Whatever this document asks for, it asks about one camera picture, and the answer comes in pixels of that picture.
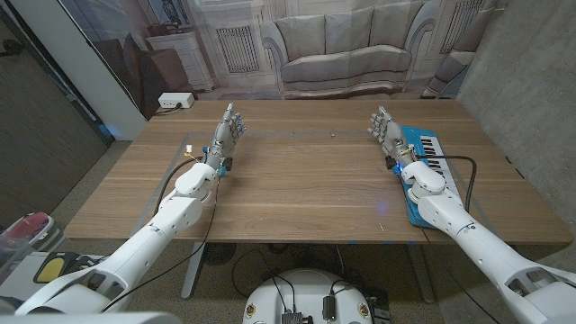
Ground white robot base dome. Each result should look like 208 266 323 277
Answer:
241 268 374 324

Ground white pillar panel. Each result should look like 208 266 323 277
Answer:
8 0 148 142

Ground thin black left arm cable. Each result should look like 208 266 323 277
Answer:
101 175 221 313

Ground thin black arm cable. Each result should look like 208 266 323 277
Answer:
101 175 221 313
395 173 501 324

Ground black power adapter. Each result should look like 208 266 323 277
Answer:
321 294 337 322

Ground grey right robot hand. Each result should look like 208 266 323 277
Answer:
366 105 418 168

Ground round black floor fan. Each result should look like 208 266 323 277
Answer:
202 242 239 267

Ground printed living room backdrop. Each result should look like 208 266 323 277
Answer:
58 0 509 122

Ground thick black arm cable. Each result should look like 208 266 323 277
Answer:
152 156 204 218
414 154 478 213

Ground grey table leg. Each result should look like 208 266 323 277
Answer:
180 241 207 301
404 242 437 305

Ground blue toy piano keyboard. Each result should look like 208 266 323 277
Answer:
398 125 463 230

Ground white power strip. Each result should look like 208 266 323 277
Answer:
157 92 196 110

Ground black floor cable loop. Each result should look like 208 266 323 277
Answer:
230 247 298 311

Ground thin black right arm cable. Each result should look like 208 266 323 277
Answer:
395 173 501 324

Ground clear bin with red item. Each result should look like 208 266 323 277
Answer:
0 211 65 253

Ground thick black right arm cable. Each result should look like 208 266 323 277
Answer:
414 154 478 213

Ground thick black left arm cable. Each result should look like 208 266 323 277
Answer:
152 156 204 218

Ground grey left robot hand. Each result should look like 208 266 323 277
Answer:
205 103 248 171

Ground yellow and black foot pedal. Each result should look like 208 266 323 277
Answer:
33 251 107 285

